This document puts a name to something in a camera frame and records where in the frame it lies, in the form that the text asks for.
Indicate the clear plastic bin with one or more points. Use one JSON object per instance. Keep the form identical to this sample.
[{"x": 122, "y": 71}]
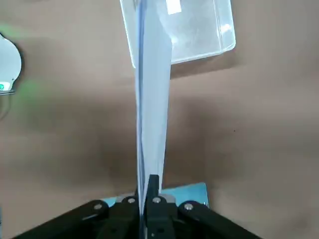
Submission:
[{"x": 199, "y": 37}]

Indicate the light blue clipboard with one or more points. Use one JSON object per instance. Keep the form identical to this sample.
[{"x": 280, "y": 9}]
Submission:
[{"x": 187, "y": 194}]

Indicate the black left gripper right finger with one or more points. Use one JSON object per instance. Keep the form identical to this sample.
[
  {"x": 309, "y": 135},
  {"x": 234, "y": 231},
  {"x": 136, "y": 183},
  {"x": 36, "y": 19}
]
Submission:
[{"x": 174, "y": 221}]

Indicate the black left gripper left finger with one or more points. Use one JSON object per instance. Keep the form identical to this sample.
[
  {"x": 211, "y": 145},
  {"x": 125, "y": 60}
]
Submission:
[{"x": 99, "y": 221}]

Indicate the white A4 paper sheet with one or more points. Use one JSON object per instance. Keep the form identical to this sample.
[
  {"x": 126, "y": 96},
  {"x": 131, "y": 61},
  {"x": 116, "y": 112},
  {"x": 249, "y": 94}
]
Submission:
[{"x": 154, "y": 99}]

